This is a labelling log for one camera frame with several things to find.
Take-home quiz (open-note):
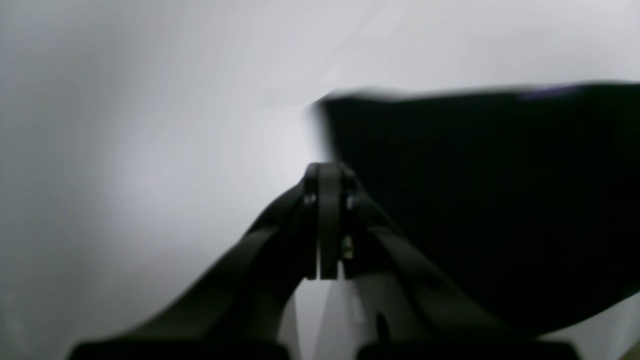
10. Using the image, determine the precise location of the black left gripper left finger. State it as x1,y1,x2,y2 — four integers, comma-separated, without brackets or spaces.
68,162,322,360

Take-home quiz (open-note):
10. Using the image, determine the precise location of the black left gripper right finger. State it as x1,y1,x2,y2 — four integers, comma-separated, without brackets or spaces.
335,163,579,360

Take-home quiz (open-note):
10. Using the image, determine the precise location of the black T-shirt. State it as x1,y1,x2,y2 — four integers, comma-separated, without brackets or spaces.
315,83,640,334

